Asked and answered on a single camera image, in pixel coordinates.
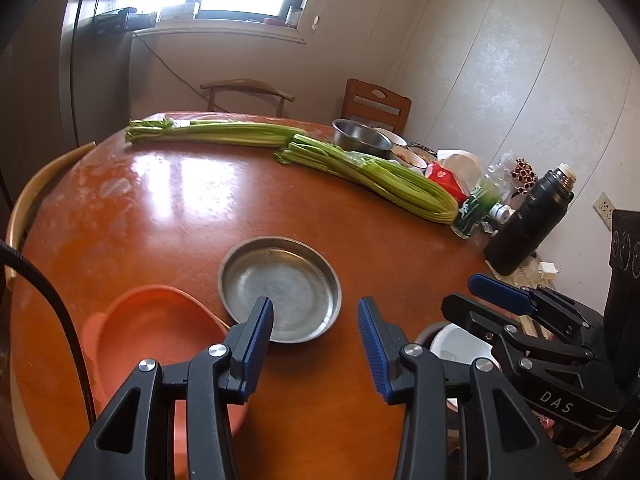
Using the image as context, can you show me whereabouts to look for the round-back wooden chair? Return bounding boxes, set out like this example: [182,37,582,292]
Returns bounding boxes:
[200,78,296,118]

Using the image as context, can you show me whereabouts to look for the red packet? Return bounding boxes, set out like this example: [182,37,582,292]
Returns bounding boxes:
[425,162,471,206]

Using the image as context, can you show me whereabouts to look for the silver refrigerator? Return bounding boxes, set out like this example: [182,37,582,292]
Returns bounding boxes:
[0,0,136,161]

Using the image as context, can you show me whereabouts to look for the wall power outlet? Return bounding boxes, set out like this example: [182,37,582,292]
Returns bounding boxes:
[594,192,616,228]

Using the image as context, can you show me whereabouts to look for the light wooden chair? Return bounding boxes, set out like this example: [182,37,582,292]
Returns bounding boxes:
[5,141,97,281]

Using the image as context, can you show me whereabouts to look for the long celery bunch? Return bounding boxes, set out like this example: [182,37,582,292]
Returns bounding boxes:
[125,117,308,150]

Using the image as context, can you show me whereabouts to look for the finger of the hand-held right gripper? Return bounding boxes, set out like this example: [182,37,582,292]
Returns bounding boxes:
[440,294,596,361]
[468,274,601,343]

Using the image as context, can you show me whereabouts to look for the clear bottle with green label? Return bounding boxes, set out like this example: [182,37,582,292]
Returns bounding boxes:
[451,151,516,239]

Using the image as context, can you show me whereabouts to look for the brown stick bundle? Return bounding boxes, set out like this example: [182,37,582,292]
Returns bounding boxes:
[510,158,538,196]

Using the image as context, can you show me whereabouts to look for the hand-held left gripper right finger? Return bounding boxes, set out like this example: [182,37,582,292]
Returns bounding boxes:
[356,296,576,480]

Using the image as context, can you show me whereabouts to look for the bowl of food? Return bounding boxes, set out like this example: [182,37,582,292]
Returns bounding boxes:
[392,146,430,170]

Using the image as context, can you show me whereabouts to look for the brown wooden chair with cutout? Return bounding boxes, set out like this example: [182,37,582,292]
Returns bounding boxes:
[340,78,412,136]

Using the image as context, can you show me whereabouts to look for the round steel plate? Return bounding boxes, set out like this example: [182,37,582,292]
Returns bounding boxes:
[218,236,343,344]

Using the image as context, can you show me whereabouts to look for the thick celery bunch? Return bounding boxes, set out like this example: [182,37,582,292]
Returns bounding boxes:
[274,134,460,225]

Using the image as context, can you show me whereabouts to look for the white ceramic bowl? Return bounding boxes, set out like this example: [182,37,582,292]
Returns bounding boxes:
[375,127,407,148]

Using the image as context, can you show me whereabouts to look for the black patterned cloth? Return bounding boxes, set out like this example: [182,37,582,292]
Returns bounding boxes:
[602,207,640,361]

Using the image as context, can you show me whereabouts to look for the black thermos flask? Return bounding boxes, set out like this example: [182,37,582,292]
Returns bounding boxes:
[485,162,577,277]

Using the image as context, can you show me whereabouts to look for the orange plastic basin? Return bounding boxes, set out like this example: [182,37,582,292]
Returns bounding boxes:
[82,284,251,480]

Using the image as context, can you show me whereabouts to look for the small steel bowl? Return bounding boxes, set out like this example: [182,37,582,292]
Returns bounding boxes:
[331,118,396,159]

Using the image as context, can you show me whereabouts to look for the black cable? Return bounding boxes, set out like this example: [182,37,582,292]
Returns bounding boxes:
[0,239,97,426]

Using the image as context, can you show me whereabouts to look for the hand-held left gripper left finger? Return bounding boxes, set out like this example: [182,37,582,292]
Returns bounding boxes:
[62,296,275,480]

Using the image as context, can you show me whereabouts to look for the white plastic bowl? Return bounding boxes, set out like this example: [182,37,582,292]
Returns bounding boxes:
[437,149,493,196]

